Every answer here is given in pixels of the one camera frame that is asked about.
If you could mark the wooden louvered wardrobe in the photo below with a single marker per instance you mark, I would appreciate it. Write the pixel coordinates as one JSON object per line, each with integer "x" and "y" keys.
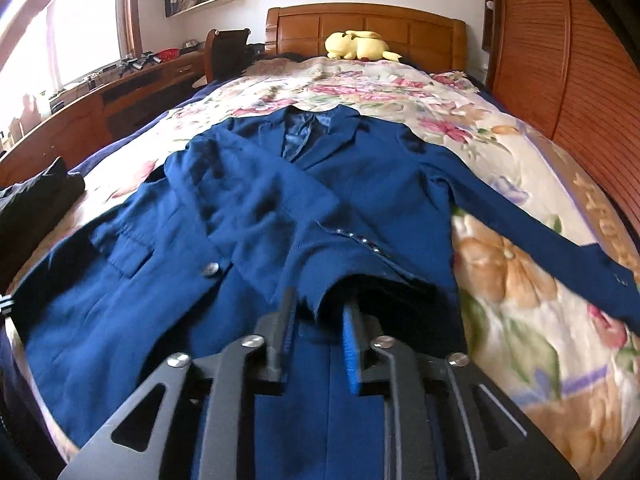
{"x": 550, "y": 60}

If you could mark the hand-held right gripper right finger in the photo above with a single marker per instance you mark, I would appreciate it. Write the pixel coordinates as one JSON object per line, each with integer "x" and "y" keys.
{"x": 352, "y": 355}

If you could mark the blue bed sheet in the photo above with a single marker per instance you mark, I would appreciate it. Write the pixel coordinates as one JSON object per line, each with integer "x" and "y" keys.
{"x": 197, "y": 96}

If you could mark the floral blanket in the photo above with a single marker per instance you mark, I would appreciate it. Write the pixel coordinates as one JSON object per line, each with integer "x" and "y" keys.
{"x": 500, "y": 270}

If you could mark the window with wooden frame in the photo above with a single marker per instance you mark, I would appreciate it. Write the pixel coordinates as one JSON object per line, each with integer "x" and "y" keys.
{"x": 75, "y": 25}

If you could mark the red basket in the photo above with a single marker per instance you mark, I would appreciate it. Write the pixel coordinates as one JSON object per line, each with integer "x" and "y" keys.
{"x": 167, "y": 54}

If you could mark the wooden chair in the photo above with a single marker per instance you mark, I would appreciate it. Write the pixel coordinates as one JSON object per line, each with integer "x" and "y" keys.
{"x": 230, "y": 50}

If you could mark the long wooden desk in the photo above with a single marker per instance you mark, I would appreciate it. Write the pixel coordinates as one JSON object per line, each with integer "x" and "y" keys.
{"x": 75, "y": 120}

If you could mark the blue suit jacket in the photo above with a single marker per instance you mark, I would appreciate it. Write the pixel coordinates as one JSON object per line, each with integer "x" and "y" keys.
{"x": 250, "y": 210}

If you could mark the black folded clothes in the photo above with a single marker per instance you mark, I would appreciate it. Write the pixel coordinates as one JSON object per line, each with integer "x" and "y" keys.
{"x": 35, "y": 200}

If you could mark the yellow plush toy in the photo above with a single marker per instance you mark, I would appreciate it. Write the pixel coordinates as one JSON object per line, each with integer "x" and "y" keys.
{"x": 355, "y": 45}

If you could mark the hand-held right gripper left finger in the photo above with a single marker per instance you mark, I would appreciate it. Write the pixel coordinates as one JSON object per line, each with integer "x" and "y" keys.
{"x": 280, "y": 345}

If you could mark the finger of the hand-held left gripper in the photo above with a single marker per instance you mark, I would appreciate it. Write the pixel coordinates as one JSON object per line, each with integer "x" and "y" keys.
{"x": 4, "y": 305}

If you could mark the wooden headboard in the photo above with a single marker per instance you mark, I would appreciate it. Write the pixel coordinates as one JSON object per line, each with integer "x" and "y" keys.
{"x": 400, "y": 30}

